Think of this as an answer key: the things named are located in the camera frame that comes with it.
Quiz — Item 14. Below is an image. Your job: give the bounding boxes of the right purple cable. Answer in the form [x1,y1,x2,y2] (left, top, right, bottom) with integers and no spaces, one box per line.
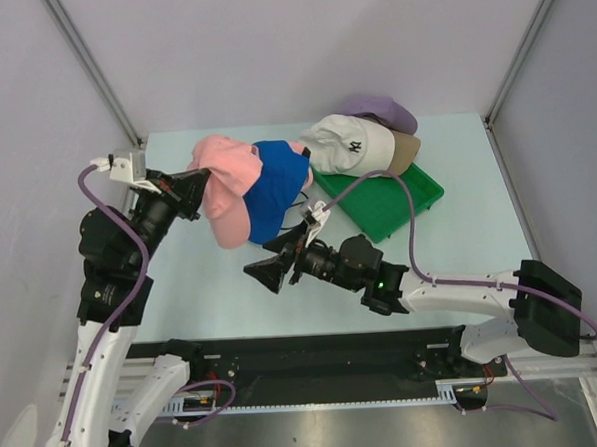
[320,159,597,355]

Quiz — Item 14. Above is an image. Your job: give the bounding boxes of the left aluminium corner post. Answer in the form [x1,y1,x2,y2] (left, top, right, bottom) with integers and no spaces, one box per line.
[39,0,143,148]

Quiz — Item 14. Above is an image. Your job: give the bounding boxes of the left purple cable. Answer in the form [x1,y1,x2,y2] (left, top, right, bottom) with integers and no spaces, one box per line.
[34,160,161,447]

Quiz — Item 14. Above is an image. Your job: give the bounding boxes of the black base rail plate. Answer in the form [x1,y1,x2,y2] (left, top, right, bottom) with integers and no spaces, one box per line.
[129,325,489,413]

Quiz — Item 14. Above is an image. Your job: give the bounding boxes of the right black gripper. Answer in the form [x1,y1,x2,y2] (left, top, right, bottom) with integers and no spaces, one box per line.
[242,215,362,297]

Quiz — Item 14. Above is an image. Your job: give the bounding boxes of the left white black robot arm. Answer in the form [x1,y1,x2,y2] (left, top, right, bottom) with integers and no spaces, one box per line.
[43,168,210,447]

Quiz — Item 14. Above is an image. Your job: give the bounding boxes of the purple cable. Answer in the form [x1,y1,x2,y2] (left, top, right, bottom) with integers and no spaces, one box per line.
[320,159,597,355]
[34,160,161,447]

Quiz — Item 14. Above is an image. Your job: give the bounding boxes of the aluminium corner post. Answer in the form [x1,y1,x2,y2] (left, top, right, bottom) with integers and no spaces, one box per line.
[477,0,580,126]
[39,0,143,148]

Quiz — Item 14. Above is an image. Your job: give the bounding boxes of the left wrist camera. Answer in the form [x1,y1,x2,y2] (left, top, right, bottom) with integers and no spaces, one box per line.
[90,149,149,189]

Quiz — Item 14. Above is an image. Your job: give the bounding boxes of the purple cap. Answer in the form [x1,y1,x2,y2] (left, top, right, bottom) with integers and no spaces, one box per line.
[337,94,419,135]

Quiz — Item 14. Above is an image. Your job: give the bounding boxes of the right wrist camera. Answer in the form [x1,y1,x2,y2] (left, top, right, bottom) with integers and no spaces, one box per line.
[300,200,331,246]

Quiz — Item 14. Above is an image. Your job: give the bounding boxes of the green plastic tray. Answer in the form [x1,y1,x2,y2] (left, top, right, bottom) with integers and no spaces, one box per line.
[323,164,444,244]

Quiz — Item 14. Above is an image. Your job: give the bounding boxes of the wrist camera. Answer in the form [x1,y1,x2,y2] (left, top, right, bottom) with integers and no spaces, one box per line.
[300,200,331,246]
[90,149,149,189]

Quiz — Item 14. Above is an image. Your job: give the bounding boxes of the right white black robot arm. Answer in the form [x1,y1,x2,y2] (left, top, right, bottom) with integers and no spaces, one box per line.
[243,225,582,376]

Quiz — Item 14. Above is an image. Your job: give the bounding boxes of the white cable duct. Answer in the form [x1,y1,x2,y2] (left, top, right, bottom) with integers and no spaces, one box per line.
[158,376,489,420]

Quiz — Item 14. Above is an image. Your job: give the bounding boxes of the blue mesh cap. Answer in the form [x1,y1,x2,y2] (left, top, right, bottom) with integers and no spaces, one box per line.
[243,140,302,245]

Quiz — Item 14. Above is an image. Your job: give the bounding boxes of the white NY cap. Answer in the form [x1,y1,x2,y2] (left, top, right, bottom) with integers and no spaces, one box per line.
[299,114,396,177]

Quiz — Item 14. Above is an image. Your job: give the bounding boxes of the aluminium frame beam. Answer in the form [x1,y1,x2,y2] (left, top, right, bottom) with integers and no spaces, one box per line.
[54,333,597,403]

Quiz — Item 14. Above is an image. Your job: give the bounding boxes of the tan cap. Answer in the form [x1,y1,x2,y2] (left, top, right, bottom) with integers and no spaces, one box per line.
[388,130,422,175]

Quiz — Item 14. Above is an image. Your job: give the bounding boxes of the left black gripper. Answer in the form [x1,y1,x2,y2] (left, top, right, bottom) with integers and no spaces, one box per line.
[123,163,215,269]

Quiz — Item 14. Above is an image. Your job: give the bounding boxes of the right aluminium corner post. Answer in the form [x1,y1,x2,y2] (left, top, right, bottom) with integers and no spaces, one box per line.
[477,0,580,126]

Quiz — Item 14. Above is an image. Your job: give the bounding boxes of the pink LA cap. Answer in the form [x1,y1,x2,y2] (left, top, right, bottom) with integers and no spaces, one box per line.
[187,134,262,249]

